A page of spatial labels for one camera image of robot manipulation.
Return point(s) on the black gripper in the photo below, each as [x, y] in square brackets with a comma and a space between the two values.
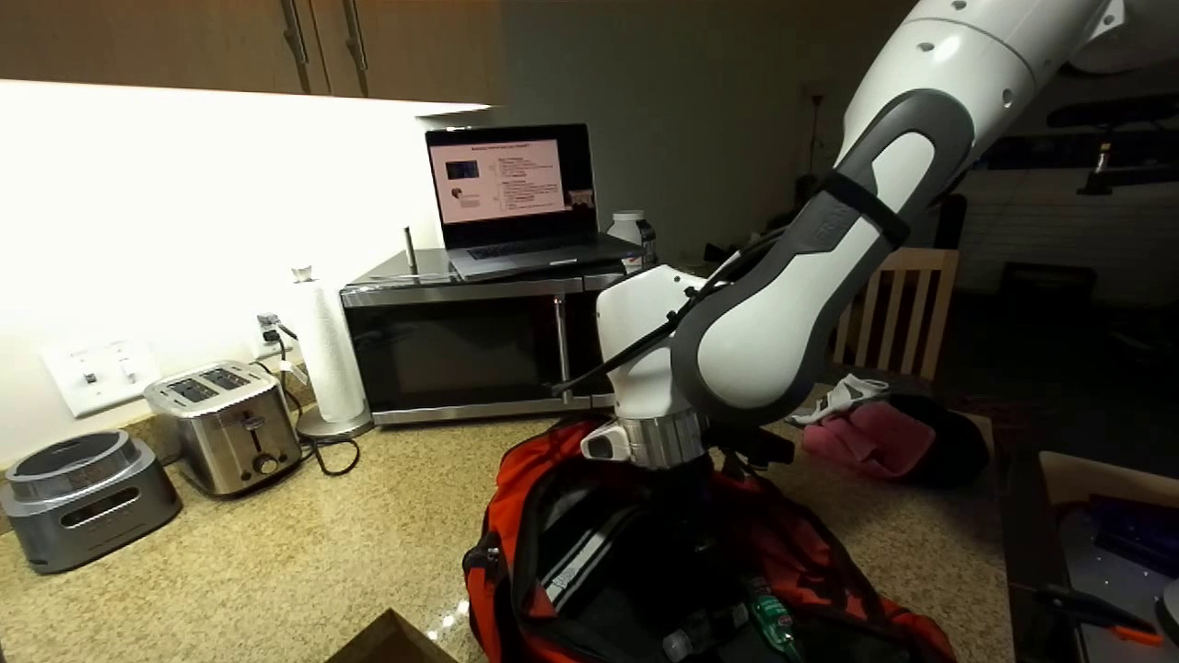
[689, 551]

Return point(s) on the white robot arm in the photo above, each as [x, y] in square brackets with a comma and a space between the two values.
[693, 352]

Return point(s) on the green packet in bag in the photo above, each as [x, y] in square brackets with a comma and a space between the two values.
[776, 624]

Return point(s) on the red black backpack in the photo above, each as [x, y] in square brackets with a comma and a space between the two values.
[554, 573]

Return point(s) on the pink cloth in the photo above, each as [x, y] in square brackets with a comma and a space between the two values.
[907, 442]

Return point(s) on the brown box corner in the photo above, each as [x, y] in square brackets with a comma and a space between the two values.
[388, 639]

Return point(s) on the wooden chair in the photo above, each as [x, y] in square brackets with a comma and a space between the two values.
[897, 323]

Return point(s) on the stainless steel microwave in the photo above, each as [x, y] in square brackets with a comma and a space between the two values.
[433, 348]

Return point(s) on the white paper towel roll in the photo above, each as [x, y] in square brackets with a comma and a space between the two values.
[336, 395]

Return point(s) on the open laptop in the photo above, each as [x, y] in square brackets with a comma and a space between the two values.
[519, 201]

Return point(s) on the tray with tools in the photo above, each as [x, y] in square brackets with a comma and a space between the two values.
[1117, 539]

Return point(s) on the silver toaster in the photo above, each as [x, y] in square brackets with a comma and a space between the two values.
[229, 424]

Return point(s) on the wooden upper cabinets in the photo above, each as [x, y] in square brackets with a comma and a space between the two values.
[391, 51]

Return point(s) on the grey round appliance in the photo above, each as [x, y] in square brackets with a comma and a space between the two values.
[84, 498]

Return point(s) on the white wall outlet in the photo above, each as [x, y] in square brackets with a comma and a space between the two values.
[100, 375]

